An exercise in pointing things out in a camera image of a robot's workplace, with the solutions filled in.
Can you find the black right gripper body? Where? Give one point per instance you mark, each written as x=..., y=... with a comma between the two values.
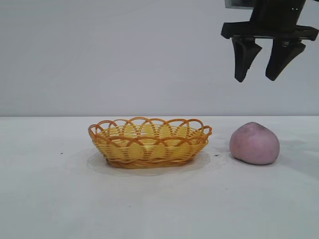
x=276, y=15

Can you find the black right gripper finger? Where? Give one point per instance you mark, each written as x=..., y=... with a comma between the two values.
x=243, y=58
x=280, y=61

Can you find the yellow woven plastic basket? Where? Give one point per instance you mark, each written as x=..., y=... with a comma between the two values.
x=149, y=152

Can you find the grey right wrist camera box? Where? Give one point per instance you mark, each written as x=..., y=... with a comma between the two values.
x=238, y=3

